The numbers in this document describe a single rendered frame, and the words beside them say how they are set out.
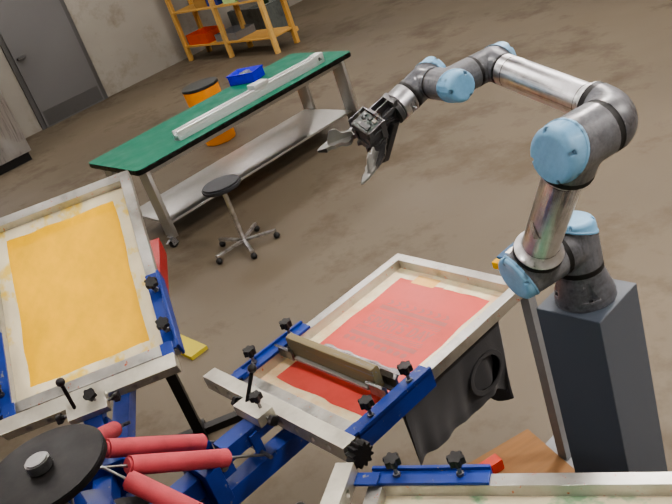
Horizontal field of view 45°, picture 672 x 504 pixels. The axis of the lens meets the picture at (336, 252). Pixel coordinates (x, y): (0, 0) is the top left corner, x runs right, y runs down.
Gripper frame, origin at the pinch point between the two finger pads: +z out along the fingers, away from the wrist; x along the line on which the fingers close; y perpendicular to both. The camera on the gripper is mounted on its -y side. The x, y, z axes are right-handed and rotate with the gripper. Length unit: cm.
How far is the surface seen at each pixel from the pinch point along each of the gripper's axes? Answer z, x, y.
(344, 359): 25, 8, -64
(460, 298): -18, 12, -90
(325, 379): 32, 2, -77
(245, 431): 60, 5, -56
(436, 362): 8, 28, -67
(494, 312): -18, 27, -77
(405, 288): -12, -9, -99
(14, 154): 52, -728, -579
